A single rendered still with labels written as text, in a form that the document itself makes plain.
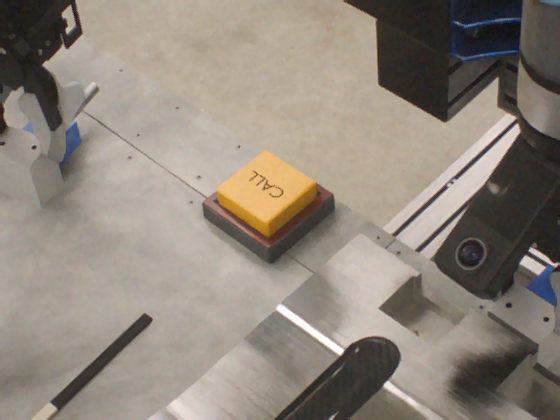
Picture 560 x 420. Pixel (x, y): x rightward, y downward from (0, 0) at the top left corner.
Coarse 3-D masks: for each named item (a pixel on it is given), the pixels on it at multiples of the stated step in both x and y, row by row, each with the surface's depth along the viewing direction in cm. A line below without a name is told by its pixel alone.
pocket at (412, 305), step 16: (400, 288) 89; (416, 288) 91; (384, 304) 89; (400, 304) 91; (416, 304) 91; (432, 304) 90; (448, 304) 90; (400, 320) 90; (416, 320) 90; (432, 320) 90; (448, 320) 90; (432, 336) 89
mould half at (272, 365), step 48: (336, 288) 90; (384, 288) 89; (288, 336) 87; (336, 336) 87; (384, 336) 86; (480, 336) 86; (192, 384) 86; (240, 384) 85; (288, 384) 85; (384, 384) 84; (432, 384) 83; (480, 384) 83
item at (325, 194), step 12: (216, 192) 106; (324, 192) 105; (216, 204) 105; (312, 204) 104; (228, 216) 104; (300, 216) 104; (240, 228) 103; (252, 228) 103; (288, 228) 103; (264, 240) 102; (276, 240) 102
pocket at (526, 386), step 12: (528, 360) 85; (516, 372) 84; (528, 372) 86; (540, 372) 85; (552, 372) 85; (504, 384) 84; (516, 384) 86; (528, 384) 86; (540, 384) 86; (552, 384) 85; (516, 396) 85; (528, 396) 85; (540, 396) 85; (552, 396) 85; (528, 408) 84; (540, 408) 84; (552, 408) 84
